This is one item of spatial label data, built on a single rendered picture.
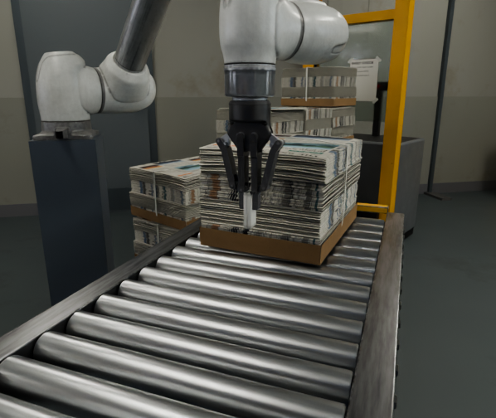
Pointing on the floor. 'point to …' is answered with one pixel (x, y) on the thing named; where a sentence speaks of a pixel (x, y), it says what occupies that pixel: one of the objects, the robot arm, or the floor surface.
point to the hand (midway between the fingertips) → (250, 209)
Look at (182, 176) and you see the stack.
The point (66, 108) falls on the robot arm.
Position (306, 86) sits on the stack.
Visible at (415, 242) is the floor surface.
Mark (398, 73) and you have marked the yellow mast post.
